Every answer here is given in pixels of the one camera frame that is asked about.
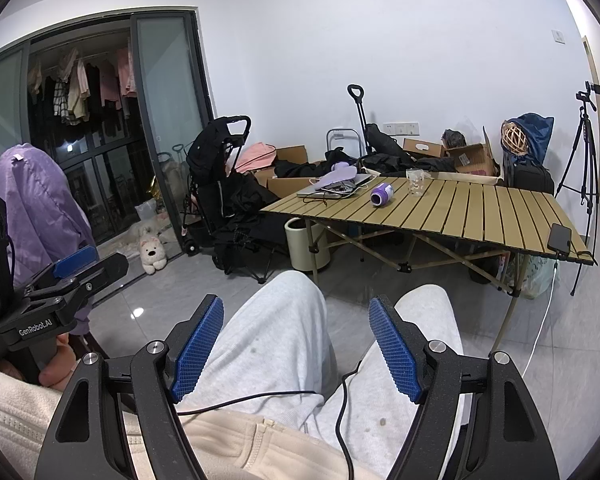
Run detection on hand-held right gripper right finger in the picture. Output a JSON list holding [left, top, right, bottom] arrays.
[[367, 296, 561, 480]]

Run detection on patterned shopping bag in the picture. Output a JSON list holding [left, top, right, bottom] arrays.
[[517, 255, 557, 300]]

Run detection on black cable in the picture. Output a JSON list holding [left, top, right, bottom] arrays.
[[176, 372, 362, 480]]

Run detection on wicker ball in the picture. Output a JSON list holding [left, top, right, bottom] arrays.
[[501, 122, 525, 150]]

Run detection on large cardboard box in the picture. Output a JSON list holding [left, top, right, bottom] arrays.
[[252, 146, 332, 199]]

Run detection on black phone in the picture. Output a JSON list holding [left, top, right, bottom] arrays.
[[546, 223, 572, 252]]

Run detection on pink cloth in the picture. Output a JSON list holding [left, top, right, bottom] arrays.
[[235, 142, 277, 172]]

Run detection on flat cardboard box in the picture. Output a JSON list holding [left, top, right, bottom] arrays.
[[402, 137, 446, 159]]

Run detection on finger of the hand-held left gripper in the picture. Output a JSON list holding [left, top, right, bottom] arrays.
[[27, 245, 100, 295], [45, 252, 130, 312]]

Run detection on blue bag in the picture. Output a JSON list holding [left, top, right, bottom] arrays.
[[502, 113, 555, 167]]

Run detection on clear glass cup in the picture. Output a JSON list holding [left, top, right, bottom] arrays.
[[406, 169, 431, 197]]

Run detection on black cloth pile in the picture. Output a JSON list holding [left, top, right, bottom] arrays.
[[274, 160, 332, 180]]

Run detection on black tripod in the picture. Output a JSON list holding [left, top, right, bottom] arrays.
[[554, 81, 600, 296]]

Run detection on white charging cable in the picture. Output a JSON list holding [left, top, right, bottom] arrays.
[[521, 251, 561, 378]]

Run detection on black stroller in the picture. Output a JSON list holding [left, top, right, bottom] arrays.
[[180, 116, 253, 256]]

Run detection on cream jacket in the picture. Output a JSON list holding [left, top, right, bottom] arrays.
[[125, 410, 381, 480]]

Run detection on person's left hand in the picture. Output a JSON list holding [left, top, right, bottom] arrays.
[[36, 331, 81, 391]]

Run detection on grey sweatpants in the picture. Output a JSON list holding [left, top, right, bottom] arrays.
[[177, 270, 466, 480]]

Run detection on black wagon handle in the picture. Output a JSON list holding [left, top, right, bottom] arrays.
[[346, 84, 374, 157]]

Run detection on hanging clothes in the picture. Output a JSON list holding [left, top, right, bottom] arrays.
[[27, 47, 139, 127]]

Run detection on black suitcase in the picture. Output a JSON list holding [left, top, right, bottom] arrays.
[[505, 162, 555, 195]]

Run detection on purple cloth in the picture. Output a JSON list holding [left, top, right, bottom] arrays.
[[319, 167, 359, 192]]

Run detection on open cardboard box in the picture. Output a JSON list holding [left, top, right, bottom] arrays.
[[445, 127, 502, 177]]

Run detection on purple jacket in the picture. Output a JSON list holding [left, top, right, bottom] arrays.
[[0, 144, 99, 336]]

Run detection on white metal frame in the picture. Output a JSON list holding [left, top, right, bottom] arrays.
[[326, 128, 364, 154]]

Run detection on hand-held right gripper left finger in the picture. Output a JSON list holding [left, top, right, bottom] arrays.
[[34, 294, 226, 480]]

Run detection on black jacket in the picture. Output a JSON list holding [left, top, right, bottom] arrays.
[[361, 122, 457, 177]]

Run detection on white plush toy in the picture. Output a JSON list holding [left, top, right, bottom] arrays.
[[138, 234, 169, 275]]

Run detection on glass sliding door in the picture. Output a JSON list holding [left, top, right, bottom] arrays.
[[130, 9, 217, 257]]

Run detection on silver laptop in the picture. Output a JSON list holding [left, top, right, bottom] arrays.
[[296, 174, 376, 200]]

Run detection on wooden slat folding table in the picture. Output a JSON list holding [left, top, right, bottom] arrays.
[[259, 175, 599, 353]]

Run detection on white trash bin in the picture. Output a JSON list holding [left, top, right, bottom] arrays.
[[285, 217, 332, 274]]

